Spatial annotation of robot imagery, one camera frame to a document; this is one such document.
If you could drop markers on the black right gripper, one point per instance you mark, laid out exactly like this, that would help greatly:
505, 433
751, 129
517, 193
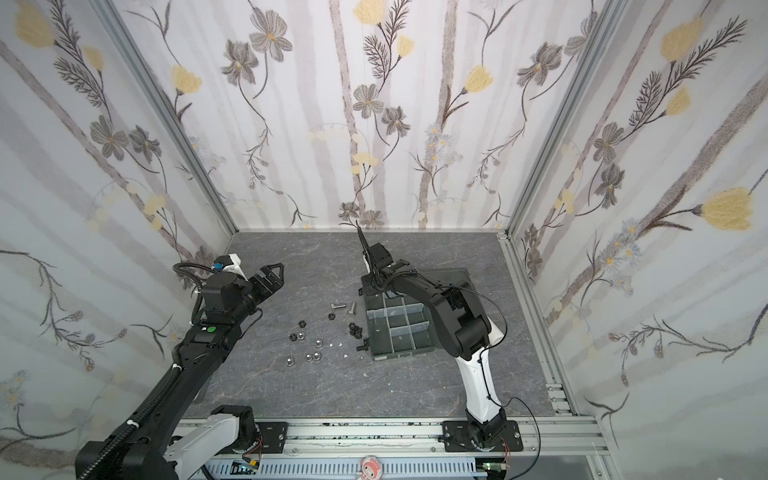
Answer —
378, 261

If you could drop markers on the pink figurine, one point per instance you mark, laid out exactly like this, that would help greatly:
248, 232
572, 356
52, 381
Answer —
370, 469

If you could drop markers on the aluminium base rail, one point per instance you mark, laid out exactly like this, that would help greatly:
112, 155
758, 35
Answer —
409, 448

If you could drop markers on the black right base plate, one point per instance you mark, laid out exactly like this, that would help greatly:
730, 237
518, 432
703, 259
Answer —
460, 437

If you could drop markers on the green plastic organizer box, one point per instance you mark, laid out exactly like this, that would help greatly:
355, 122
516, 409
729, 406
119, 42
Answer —
400, 325

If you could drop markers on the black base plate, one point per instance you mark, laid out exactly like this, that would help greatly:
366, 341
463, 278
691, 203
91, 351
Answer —
267, 438
460, 437

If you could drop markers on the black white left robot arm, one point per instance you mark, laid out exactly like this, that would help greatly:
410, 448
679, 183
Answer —
143, 447

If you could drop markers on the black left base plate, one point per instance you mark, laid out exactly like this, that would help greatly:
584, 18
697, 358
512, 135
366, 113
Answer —
267, 438

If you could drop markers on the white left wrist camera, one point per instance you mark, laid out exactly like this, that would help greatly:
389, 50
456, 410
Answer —
229, 263

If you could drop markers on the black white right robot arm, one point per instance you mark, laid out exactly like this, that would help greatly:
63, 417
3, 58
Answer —
483, 406

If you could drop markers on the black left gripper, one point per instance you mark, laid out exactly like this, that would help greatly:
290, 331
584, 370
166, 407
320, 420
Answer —
275, 283

